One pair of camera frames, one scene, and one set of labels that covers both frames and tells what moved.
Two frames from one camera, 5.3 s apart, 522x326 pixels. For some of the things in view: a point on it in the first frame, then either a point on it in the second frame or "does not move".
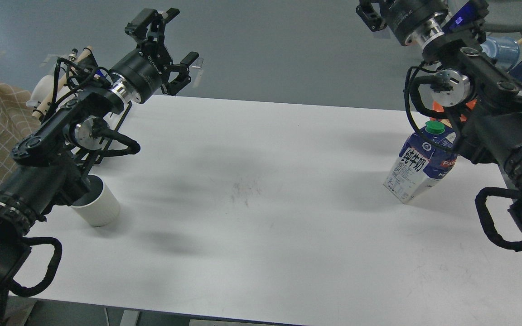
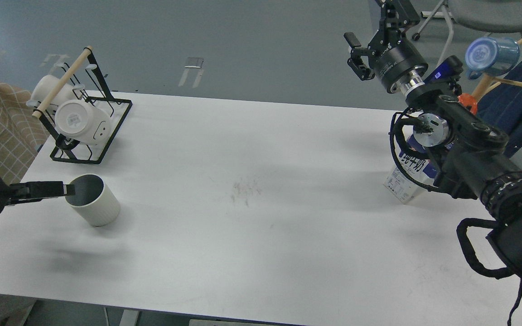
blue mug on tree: [505, 50] does not move
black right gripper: [408, 17] -> [392, 59]
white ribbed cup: [97, 206] does not move
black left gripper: [141, 70] -> [36, 191]
